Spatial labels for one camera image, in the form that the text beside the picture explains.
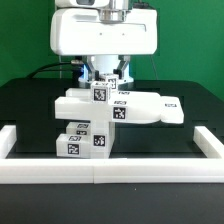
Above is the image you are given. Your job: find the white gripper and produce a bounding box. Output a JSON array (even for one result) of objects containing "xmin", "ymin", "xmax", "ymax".
[{"xmin": 50, "ymin": 8, "xmax": 157, "ymax": 82}]

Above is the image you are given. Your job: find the white chair back frame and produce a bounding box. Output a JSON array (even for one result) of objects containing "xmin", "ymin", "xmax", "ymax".
[{"xmin": 55, "ymin": 88, "xmax": 184, "ymax": 124}]

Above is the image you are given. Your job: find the white chair seat part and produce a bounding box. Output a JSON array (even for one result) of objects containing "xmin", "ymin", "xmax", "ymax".
[{"xmin": 90, "ymin": 83, "xmax": 116, "ymax": 159}]

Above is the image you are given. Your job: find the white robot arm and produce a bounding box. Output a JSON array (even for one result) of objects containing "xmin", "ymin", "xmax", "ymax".
[{"xmin": 50, "ymin": 0, "xmax": 157, "ymax": 84}]

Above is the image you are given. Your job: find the white left fence block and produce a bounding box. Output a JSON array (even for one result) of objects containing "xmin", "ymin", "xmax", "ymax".
[{"xmin": 0, "ymin": 125, "xmax": 17, "ymax": 159}]

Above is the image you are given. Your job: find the white fence block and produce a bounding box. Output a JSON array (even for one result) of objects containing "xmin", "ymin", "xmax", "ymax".
[
  {"xmin": 193, "ymin": 126, "xmax": 224, "ymax": 159},
  {"xmin": 0, "ymin": 125, "xmax": 17, "ymax": 159}
]

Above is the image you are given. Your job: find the white front fence bar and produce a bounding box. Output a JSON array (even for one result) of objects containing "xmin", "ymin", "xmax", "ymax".
[{"xmin": 0, "ymin": 159, "xmax": 224, "ymax": 184}]

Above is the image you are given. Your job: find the white right fence block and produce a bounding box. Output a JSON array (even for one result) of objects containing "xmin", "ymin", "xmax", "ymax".
[{"xmin": 193, "ymin": 126, "xmax": 224, "ymax": 159}]

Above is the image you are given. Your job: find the thin grey cable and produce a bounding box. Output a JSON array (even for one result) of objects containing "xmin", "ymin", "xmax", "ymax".
[{"xmin": 150, "ymin": 54, "xmax": 159, "ymax": 81}]

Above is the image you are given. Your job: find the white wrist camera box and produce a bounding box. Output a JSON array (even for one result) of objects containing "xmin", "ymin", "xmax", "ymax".
[{"xmin": 55, "ymin": 0, "xmax": 110, "ymax": 8}]

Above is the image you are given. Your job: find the black cable bundle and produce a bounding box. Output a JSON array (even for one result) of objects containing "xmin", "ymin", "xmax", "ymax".
[{"xmin": 27, "ymin": 57, "xmax": 85, "ymax": 80}]

